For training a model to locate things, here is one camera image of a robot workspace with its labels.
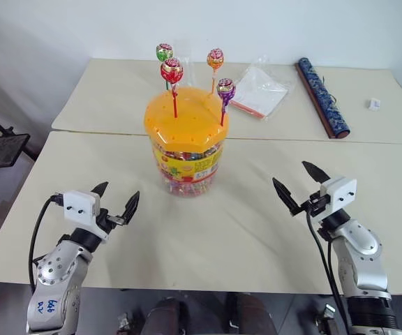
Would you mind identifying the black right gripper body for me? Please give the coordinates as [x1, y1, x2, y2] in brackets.
[306, 190, 332, 218]

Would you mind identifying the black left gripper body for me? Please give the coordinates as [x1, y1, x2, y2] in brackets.
[95, 207, 125, 235]

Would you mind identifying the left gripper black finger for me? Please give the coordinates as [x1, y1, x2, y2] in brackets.
[118, 190, 141, 226]
[89, 181, 110, 201]

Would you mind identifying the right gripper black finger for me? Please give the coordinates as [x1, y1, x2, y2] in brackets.
[301, 161, 329, 184]
[271, 177, 310, 217]

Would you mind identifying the purple wrapped lollipop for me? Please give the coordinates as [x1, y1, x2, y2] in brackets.
[216, 77, 237, 126]

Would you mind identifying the red wrapped lollipop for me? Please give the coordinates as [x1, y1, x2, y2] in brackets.
[159, 57, 184, 119]

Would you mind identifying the orange wrapped lollipop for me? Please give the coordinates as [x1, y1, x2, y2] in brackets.
[206, 48, 226, 96]

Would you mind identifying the green wrapped lollipop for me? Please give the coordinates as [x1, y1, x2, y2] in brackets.
[155, 43, 174, 92]

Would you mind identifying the clear plastic candy jar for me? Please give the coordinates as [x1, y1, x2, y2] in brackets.
[151, 137, 225, 199]

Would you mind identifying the blue patterned rolled scroll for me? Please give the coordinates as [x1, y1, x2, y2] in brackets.
[295, 57, 352, 140]

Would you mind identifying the clear zip bag with paper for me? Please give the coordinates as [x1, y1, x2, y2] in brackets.
[229, 54, 295, 122]

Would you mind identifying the orange perforated jar lid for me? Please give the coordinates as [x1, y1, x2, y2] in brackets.
[143, 85, 231, 147]

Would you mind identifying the dark rounded shape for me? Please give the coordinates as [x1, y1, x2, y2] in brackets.
[224, 292, 279, 335]
[140, 296, 188, 335]

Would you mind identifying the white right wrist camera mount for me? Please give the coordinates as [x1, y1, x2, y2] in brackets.
[319, 175, 358, 214]

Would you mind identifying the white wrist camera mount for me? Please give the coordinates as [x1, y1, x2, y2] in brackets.
[62, 190, 110, 241]
[319, 175, 358, 214]

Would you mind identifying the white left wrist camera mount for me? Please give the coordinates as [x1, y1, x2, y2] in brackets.
[62, 190, 110, 241]

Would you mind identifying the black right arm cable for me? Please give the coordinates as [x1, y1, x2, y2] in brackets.
[305, 208, 351, 335]

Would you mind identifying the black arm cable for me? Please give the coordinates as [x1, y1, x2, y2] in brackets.
[305, 208, 351, 335]
[28, 194, 64, 295]

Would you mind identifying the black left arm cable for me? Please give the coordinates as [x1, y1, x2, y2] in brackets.
[28, 194, 64, 295]

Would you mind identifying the small metal bracket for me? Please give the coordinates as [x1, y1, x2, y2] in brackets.
[313, 302, 342, 335]

